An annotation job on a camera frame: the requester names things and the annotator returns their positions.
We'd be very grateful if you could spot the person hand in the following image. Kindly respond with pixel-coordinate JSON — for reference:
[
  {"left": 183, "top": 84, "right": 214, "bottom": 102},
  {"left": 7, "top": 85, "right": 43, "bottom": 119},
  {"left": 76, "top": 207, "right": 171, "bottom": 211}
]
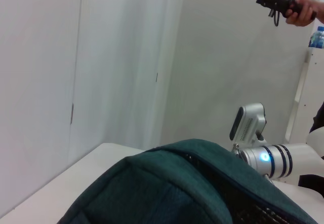
[{"left": 285, "top": 0, "right": 319, "bottom": 27}]

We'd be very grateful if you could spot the dark teal fabric lunch bag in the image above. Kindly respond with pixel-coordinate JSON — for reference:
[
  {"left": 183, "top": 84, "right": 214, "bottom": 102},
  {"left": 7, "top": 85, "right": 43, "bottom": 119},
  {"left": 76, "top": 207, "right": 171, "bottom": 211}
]
[{"left": 57, "top": 138, "right": 318, "bottom": 224}]

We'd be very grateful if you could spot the person forearm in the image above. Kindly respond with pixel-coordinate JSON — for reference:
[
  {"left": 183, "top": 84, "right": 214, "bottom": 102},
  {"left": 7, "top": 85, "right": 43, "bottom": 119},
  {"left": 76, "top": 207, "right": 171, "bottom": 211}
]
[{"left": 316, "top": 2, "right": 324, "bottom": 23}]

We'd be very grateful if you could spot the plastic water bottle blue label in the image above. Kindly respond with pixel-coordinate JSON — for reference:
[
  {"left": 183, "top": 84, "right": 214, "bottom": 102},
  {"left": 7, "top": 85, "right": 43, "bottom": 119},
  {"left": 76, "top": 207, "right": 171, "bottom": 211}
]
[{"left": 308, "top": 26, "right": 324, "bottom": 49}]

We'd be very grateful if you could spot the person dark clothing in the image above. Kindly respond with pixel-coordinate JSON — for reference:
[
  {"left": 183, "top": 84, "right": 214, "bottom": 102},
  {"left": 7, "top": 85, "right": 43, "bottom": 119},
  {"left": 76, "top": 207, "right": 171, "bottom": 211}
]
[{"left": 298, "top": 104, "right": 324, "bottom": 187}]

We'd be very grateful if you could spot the white perforated shelf frame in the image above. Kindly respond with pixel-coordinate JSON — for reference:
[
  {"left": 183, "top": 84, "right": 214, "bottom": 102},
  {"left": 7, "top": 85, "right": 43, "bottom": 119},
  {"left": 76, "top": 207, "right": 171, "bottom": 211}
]
[{"left": 285, "top": 48, "right": 324, "bottom": 143}]

